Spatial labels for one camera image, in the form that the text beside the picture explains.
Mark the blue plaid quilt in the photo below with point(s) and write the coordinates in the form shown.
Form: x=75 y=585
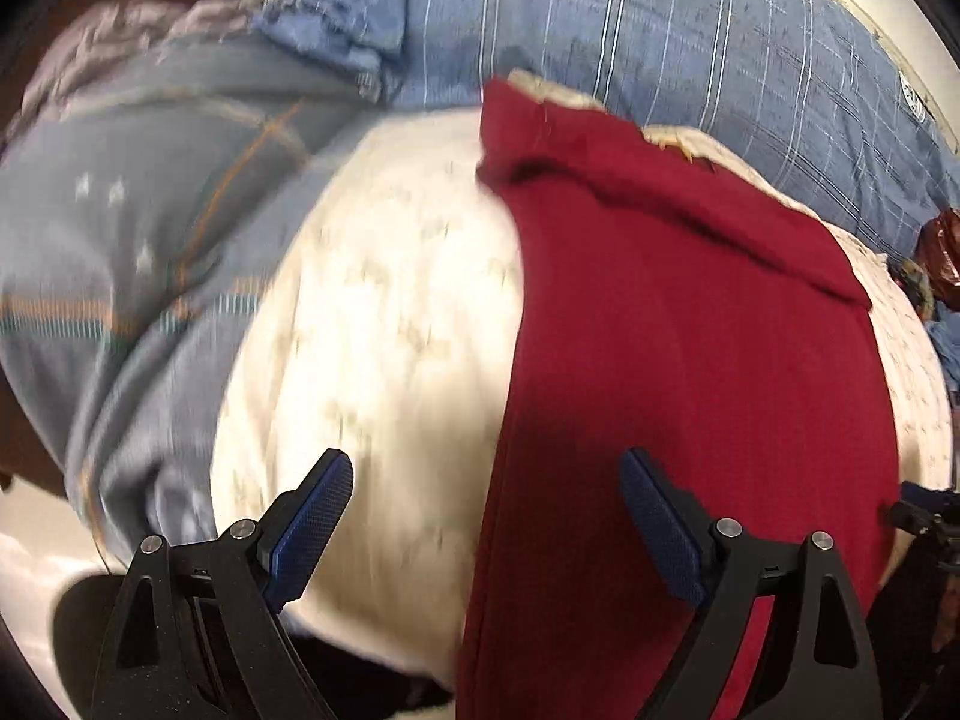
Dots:
x=675 y=37

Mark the red garment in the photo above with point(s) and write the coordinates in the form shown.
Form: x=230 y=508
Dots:
x=675 y=352

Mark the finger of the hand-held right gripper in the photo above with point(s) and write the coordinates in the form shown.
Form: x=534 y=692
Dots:
x=926 y=514

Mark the dark red shiny bag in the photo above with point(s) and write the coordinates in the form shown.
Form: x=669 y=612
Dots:
x=941 y=244

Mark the cream leaf-print bed sheet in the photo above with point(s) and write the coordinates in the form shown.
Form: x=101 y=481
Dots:
x=360 y=315

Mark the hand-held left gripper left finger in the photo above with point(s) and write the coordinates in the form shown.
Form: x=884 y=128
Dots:
x=311 y=529

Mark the grey star-print duvet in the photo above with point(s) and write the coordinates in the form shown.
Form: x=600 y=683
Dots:
x=112 y=240

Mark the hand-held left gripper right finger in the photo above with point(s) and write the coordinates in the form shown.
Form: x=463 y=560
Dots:
x=664 y=525

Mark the pale grey crumpled cloth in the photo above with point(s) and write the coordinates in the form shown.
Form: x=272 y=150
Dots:
x=112 y=30

